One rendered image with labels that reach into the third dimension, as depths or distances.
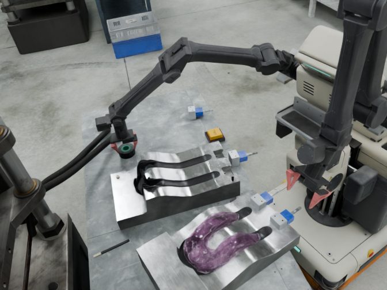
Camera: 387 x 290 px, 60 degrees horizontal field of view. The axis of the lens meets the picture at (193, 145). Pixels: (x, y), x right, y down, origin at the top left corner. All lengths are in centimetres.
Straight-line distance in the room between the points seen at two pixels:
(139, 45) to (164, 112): 256
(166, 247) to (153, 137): 72
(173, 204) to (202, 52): 58
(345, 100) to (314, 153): 17
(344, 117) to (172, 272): 69
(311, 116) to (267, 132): 157
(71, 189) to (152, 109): 114
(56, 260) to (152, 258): 42
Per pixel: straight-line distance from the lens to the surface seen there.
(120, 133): 157
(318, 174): 112
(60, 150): 321
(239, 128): 301
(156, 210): 134
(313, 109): 139
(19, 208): 131
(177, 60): 120
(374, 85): 108
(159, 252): 117
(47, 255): 147
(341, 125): 104
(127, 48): 438
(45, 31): 509
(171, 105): 195
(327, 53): 124
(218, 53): 125
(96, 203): 152
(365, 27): 89
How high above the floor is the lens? 190
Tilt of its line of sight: 41 degrees down
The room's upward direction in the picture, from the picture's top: 7 degrees counter-clockwise
